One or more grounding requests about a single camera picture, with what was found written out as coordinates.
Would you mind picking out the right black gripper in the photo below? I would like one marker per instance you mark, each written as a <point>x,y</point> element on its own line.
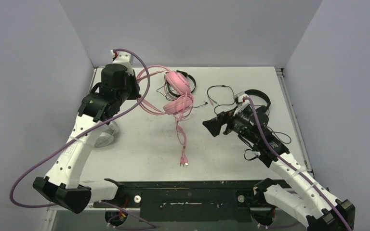
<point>223,120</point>

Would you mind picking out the small black on-ear headphones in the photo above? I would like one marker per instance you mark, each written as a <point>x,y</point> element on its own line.
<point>168,93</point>

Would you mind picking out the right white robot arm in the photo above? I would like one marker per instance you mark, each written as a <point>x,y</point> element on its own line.
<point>311,204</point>

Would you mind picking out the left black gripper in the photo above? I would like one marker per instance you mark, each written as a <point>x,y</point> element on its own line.
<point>132,78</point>

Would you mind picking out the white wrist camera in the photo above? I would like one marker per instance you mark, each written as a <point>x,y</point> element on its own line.
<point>122,57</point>
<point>239,98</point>

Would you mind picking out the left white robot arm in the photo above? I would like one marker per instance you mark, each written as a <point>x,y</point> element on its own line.
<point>62,184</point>

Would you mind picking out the black headset with microphone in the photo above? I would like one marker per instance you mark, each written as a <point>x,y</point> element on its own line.
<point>261,95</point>

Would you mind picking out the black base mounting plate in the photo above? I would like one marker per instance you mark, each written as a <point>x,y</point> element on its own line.
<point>190,201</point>

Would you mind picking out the pink headset with cable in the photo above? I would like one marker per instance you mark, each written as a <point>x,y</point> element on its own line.
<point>179,108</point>

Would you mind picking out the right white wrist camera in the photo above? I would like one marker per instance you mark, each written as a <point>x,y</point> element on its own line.
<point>239,98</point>

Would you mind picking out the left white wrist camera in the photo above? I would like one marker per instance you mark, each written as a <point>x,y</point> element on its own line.
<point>122,57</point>

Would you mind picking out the white grey gaming headset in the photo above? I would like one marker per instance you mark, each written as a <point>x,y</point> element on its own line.
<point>107,136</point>

